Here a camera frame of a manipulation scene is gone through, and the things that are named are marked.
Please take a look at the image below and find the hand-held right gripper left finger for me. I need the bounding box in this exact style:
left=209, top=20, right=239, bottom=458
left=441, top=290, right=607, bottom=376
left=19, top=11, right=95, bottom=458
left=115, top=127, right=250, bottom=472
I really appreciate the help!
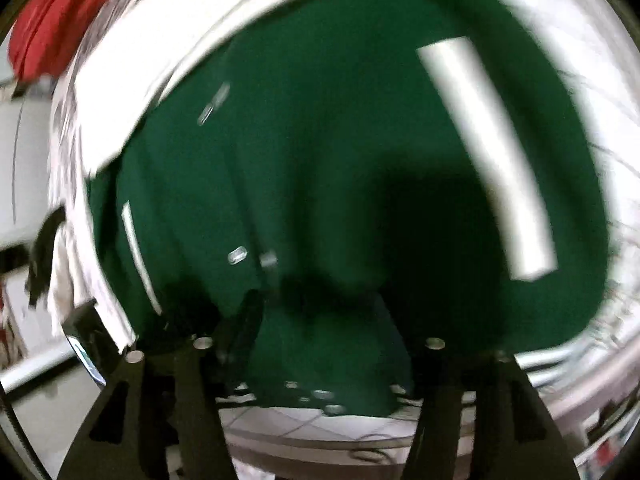
left=55, top=290, right=266, bottom=480

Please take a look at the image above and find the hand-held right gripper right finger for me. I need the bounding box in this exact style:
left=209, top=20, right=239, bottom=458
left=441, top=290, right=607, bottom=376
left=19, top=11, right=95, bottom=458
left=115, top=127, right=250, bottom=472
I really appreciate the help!
left=400, top=337, right=581, bottom=480

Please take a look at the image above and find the dark green striped-cuff garment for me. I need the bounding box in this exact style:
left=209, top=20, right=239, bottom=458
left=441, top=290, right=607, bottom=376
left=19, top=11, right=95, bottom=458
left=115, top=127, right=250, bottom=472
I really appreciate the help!
left=87, top=0, right=613, bottom=418

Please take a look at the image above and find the black garment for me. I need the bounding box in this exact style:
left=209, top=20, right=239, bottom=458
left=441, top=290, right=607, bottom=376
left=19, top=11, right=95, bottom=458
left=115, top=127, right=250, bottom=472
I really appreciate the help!
left=27, top=207, right=68, bottom=307

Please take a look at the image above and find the white diamond-pattern floral mat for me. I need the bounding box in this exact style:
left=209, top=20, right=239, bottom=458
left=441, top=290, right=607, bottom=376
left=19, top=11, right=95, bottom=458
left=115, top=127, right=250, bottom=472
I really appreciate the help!
left=47, top=0, right=640, bottom=461

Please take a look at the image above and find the red quilt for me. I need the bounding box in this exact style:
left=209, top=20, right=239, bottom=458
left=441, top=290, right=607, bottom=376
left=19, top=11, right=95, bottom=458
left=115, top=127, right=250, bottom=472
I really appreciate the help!
left=7, top=0, right=133, bottom=83

